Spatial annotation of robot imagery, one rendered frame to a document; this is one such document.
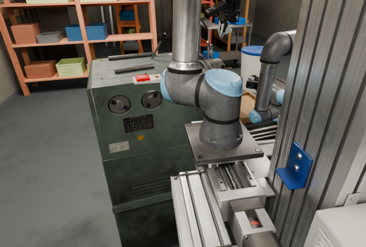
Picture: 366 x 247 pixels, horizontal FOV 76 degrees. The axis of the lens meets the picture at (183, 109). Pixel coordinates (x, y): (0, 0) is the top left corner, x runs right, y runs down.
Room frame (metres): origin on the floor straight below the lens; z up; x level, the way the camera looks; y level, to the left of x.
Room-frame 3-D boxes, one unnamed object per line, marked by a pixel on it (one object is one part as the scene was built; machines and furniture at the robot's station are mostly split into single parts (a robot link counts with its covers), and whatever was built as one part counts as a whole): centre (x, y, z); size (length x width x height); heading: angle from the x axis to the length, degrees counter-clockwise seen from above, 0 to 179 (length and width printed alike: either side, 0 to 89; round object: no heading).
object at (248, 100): (1.44, -0.42, 0.89); 0.36 x 0.30 x 0.04; 17
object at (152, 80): (1.04, 0.16, 1.23); 0.13 x 0.08 x 0.06; 107
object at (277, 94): (1.20, -0.54, 1.07); 0.11 x 0.08 x 0.09; 16
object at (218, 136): (0.69, -0.13, 1.21); 0.15 x 0.15 x 0.10
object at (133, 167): (1.24, 0.19, 0.43); 0.60 x 0.48 x 0.86; 107
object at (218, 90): (0.69, -0.12, 1.33); 0.13 x 0.12 x 0.14; 64
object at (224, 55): (5.02, -0.84, 0.53); 1.12 x 0.65 x 1.05; 99
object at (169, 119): (1.24, 0.20, 1.06); 0.59 x 0.48 x 0.39; 107
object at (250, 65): (3.87, -1.26, 0.34); 0.55 x 0.55 x 0.67
